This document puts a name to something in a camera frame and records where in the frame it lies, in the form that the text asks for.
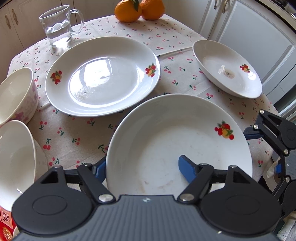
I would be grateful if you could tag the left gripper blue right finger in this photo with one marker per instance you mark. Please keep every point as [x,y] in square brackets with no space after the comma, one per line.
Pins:
[187,168]

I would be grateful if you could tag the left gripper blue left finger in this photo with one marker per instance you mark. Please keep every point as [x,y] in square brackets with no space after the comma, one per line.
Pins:
[99,170]

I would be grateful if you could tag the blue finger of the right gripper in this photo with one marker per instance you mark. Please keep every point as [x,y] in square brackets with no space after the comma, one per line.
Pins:
[278,169]
[251,134]

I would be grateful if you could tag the large white fruit plate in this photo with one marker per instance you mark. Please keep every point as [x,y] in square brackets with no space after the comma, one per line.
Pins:
[102,76]
[142,157]

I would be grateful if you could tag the small white fruit plate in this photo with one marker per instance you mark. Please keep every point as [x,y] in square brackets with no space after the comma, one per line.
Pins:
[227,69]

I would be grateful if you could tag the white floral bowl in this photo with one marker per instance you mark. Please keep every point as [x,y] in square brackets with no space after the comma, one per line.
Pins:
[19,96]

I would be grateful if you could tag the cherry print tablecloth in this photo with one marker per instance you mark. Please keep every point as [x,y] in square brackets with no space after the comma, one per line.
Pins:
[75,141]

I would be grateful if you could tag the red milk tea carton box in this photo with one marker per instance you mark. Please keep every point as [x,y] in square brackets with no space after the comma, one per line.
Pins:
[7,225]

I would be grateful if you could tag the glass mug with water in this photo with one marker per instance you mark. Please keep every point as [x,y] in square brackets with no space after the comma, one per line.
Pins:
[57,26]

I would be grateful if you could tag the bumpy orange without leaf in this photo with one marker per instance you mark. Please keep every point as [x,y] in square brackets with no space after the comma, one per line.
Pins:
[152,9]

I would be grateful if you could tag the orange with green leaf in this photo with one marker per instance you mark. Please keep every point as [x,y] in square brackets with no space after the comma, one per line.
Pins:
[128,11]

